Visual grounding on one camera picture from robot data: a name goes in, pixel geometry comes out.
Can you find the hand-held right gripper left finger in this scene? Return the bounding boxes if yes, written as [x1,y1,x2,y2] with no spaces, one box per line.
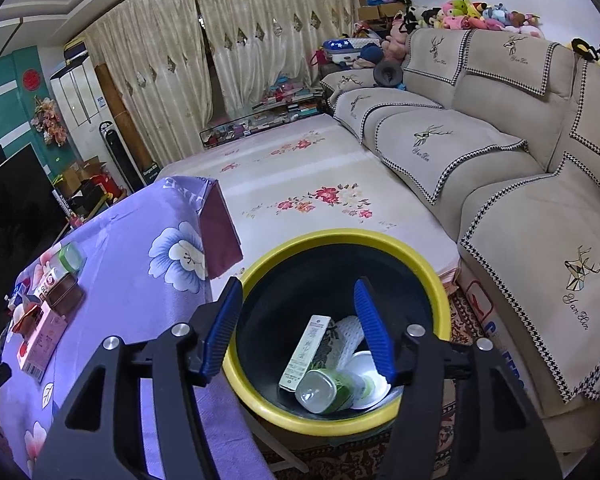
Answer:
[32,276,244,480]

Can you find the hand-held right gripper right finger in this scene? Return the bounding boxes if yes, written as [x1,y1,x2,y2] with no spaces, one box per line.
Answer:
[354,277,563,480]

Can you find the pink carton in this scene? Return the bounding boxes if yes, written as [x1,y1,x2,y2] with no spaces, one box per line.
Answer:
[16,309,69,380]

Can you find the red orange packet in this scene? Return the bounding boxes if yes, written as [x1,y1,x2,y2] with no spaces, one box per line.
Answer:
[10,302,46,337]

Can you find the yellow black waste bin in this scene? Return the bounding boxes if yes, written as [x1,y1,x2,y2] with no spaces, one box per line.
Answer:
[222,229,452,437]

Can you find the white tube red label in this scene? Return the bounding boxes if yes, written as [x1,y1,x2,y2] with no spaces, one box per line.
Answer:
[32,265,68,303]

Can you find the clear bottle green cap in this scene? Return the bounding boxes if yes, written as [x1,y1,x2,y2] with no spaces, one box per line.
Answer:
[57,241,87,277]

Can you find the purple floral tablecloth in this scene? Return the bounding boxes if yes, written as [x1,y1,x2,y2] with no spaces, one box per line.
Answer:
[0,175,276,480]

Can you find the dark red box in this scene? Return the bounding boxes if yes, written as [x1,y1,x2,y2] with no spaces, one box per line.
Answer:
[45,272,84,311]

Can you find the white printed box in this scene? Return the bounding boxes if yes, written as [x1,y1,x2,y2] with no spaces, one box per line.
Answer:
[457,280,533,411]

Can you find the patterned rug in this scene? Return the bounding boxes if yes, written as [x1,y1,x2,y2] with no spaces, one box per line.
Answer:
[260,285,546,480]

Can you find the large black television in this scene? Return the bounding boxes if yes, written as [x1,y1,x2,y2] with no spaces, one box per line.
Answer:
[0,142,68,336]

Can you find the red container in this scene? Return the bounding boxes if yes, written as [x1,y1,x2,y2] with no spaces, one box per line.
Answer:
[87,174,116,201]

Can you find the black tower fan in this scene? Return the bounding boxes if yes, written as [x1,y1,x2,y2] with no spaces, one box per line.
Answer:
[98,120,136,193]

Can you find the glass case with clutter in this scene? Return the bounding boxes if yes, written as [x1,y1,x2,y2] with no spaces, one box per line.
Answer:
[199,72,328,150]

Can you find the open cardboard boxes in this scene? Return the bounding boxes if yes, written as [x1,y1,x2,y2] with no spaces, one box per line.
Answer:
[55,156,108,196]

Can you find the beige sofa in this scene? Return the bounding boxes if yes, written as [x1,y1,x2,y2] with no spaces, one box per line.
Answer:
[320,27,600,418]

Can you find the dark neck pillow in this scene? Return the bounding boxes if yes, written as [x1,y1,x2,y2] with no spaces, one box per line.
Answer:
[372,60,405,88]

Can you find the artificial flower decoration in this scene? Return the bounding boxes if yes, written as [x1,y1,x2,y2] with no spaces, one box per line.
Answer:
[31,97,68,147]

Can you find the cream patterned curtain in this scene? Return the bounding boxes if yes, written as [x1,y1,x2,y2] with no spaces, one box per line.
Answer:
[190,0,356,116]
[82,0,213,166]

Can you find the blue white star bag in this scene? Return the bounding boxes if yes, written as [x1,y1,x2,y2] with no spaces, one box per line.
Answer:
[322,35,368,66]

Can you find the dark flat box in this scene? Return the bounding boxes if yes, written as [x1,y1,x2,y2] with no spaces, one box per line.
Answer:
[62,37,88,61]

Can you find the pile of plush toys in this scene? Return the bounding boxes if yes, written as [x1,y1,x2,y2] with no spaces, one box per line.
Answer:
[380,0,546,61]

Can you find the black yellow plush toy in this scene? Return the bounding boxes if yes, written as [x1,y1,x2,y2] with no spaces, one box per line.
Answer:
[570,35,600,93]

